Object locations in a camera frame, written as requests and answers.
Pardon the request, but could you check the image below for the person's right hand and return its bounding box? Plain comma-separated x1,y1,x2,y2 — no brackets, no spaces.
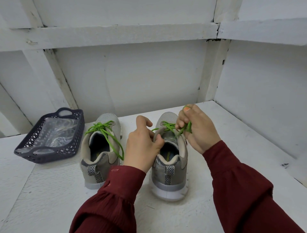
175,104,222,155

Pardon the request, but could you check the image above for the clear plastic bag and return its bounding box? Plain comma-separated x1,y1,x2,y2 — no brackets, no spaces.
32,117,80,149

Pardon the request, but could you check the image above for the person's left forearm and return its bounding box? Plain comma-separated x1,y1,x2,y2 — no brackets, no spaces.
69,165,147,233

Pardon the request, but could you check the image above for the person's right forearm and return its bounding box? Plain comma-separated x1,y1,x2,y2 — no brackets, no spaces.
202,140,306,233

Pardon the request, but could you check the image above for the person's left hand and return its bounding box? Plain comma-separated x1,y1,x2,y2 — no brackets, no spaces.
124,115,165,174

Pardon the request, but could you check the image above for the green shoelace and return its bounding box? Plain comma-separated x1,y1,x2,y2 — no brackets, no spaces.
85,121,125,161
151,104,194,138

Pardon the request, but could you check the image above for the dark plastic lattice basket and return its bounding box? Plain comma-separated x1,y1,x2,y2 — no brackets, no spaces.
13,107,85,164

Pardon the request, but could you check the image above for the grey mesh shoe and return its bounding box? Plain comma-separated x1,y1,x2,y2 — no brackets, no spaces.
151,111,190,201
79,112,122,190

